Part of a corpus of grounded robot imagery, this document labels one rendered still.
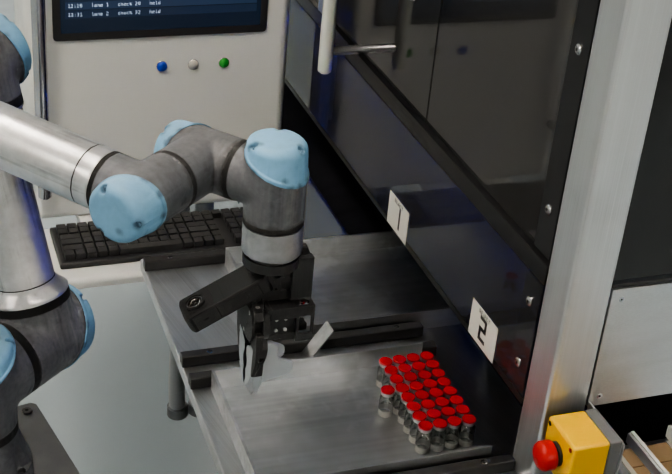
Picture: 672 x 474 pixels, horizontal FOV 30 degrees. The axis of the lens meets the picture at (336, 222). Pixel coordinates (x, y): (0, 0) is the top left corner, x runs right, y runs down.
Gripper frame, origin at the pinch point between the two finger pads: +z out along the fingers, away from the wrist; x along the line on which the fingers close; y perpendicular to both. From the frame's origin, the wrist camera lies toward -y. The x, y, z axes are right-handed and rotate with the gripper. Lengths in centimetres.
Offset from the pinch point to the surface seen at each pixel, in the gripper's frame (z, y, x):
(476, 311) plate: 0.4, 37.7, 10.3
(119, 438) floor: 104, 5, 118
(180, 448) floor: 104, 19, 111
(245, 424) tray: 15.8, 3.6, 11.2
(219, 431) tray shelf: 16.1, -0.3, 10.8
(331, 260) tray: 16, 31, 52
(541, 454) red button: 3.4, 34.4, -18.1
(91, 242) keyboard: 21, -8, 76
